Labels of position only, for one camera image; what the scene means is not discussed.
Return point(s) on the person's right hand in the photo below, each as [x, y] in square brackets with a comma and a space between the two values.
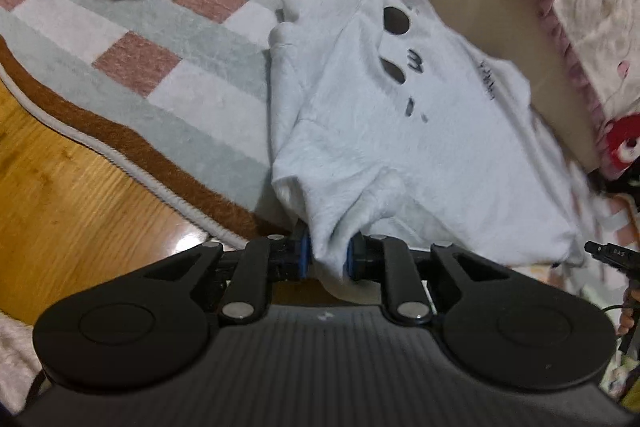
[629, 309]

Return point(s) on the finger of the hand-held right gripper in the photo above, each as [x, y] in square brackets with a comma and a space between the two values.
[605, 253]

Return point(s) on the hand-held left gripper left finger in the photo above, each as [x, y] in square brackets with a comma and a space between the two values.
[301, 254]

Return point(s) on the grey fuzzy cloth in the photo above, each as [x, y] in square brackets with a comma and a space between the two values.
[17, 357]

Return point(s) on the white t-shirt with dark print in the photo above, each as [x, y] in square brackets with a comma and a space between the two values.
[400, 147]

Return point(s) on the checked rug with brown border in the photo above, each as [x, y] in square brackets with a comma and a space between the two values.
[125, 37]

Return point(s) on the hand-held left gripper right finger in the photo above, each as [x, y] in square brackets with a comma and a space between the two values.
[351, 259]

